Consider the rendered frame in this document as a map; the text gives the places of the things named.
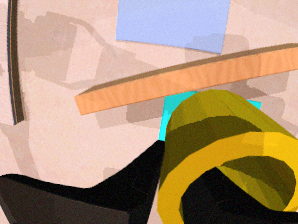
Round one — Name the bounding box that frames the orange curved bar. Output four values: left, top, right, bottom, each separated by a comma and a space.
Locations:
74, 43, 298, 116

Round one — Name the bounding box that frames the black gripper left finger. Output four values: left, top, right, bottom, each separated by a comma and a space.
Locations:
0, 140, 165, 224

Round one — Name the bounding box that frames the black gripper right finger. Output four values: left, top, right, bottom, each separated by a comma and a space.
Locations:
181, 167, 298, 224

